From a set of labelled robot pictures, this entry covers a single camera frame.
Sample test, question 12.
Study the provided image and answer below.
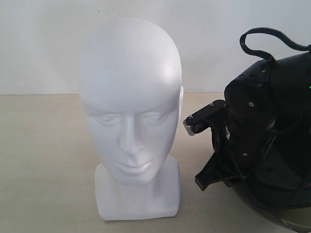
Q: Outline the black helmet with tinted visor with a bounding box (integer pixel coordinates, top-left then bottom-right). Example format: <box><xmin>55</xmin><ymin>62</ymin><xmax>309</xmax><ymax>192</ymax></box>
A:
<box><xmin>210</xmin><ymin>126</ymin><xmax>311</xmax><ymax>233</ymax></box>

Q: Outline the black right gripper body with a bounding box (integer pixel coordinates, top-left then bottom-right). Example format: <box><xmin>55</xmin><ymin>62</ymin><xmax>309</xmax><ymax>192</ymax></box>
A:
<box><xmin>224</xmin><ymin>74</ymin><xmax>276</xmax><ymax>168</ymax></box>

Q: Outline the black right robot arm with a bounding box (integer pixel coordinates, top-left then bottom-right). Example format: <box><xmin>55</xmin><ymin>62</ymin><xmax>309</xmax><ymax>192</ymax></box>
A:
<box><xmin>185</xmin><ymin>51</ymin><xmax>311</xmax><ymax>190</ymax></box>

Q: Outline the white mannequin head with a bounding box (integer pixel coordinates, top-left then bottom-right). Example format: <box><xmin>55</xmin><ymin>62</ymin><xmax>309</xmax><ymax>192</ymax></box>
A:
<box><xmin>79</xmin><ymin>18</ymin><xmax>184</xmax><ymax>221</ymax></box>

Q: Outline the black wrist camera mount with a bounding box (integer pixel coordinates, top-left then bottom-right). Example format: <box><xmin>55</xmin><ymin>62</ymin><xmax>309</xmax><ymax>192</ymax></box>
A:
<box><xmin>183</xmin><ymin>100</ymin><xmax>228</xmax><ymax>136</ymax></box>

